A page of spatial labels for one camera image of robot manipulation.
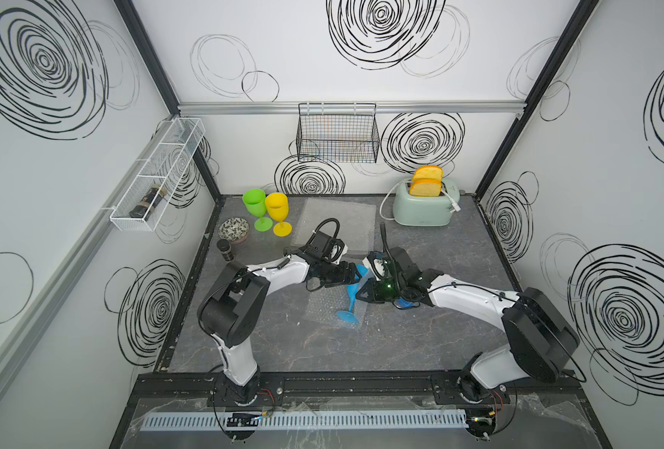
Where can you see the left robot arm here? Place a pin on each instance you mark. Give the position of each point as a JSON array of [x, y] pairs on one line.
[[232, 308]]

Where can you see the front toast slice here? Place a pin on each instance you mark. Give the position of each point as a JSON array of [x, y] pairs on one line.
[[425, 188]]

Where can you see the black wire basket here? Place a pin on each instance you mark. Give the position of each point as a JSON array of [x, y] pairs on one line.
[[343, 133]]

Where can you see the blue tape dispenser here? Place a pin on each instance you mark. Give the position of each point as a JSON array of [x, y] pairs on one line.
[[403, 304]]

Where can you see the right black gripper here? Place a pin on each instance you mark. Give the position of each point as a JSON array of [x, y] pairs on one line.
[[371, 295]]

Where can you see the white slotted cable duct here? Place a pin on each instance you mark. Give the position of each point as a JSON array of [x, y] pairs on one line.
[[319, 420]]

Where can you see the dark spice bottle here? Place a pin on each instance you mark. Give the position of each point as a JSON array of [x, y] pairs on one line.
[[225, 248]]

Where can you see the patterned small bowl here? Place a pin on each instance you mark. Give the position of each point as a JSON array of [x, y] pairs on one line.
[[235, 230]]

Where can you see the toast slice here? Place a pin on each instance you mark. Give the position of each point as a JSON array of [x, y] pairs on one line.
[[425, 188], [428, 173]]

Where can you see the blue plastic wine glass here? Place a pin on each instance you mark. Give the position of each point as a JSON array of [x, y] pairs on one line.
[[348, 315]]

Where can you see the dark bottle in shelf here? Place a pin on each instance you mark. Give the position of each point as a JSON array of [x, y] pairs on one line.
[[148, 203]]

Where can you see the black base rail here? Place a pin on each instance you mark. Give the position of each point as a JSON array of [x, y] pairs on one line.
[[446, 387]]

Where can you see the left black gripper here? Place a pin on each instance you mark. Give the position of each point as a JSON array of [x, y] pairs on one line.
[[341, 278]]

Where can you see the white wire shelf basket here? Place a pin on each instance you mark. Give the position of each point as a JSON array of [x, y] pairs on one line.
[[174, 145]]

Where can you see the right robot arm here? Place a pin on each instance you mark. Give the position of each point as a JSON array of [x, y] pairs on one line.
[[539, 341]]

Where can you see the yellow plastic wine glass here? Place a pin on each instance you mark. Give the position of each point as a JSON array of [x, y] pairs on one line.
[[277, 207]]

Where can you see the back toast slice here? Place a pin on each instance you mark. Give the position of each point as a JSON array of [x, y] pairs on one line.
[[428, 173]]

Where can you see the green plastic wine glass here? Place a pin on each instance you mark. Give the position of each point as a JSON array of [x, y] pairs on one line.
[[255, 203]]

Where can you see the mint green toaster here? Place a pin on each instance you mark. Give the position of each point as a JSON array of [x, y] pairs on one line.
[[426, 211]]

